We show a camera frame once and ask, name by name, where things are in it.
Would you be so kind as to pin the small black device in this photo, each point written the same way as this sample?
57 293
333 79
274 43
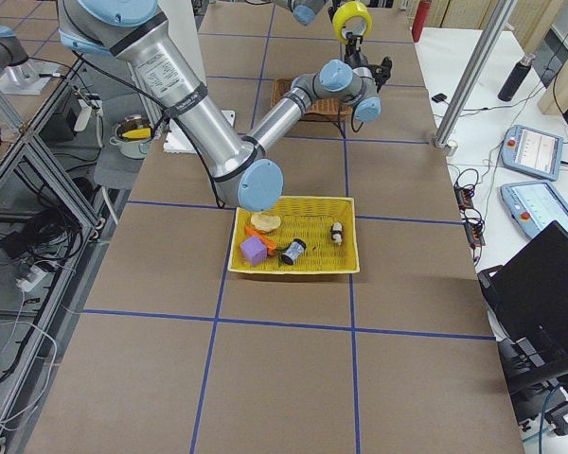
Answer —
439 98

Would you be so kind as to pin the small black labelled can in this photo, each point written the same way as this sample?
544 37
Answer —
292 253

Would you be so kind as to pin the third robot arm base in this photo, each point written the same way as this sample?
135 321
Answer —
19 74

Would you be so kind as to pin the red bottle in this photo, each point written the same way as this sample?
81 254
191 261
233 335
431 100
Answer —
420 19

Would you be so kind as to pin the aluminium frame post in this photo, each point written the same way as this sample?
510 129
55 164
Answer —
478 59

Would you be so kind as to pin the upper teach pendant tablet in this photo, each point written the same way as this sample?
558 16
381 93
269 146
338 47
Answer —
532 152

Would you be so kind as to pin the white pedestal column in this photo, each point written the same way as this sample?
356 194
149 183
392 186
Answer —
189 28

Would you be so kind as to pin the orange carrot toy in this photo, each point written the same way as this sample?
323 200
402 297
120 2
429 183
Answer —
266 241

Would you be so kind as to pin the lower teach pendant tablet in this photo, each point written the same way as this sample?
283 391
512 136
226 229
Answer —
534 205

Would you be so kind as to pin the yellow tape roll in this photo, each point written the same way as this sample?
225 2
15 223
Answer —
352 16

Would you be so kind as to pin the yellow plastic basket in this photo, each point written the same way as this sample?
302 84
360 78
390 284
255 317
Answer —
308 218

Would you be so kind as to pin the panda figurine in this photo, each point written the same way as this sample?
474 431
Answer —
337 233

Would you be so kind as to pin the teach pendant tablet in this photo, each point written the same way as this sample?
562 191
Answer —
534 205
532 152

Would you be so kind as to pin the black laptop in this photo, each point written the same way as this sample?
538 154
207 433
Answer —
531 289

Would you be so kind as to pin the black water bottle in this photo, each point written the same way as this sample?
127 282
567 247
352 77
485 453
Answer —
516 77

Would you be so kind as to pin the purple cube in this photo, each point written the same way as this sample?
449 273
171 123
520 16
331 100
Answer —
253 250

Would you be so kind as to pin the bread slice toy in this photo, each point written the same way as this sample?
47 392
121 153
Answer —
265 223

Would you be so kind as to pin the pot with yellow item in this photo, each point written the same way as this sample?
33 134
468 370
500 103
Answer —
132 136

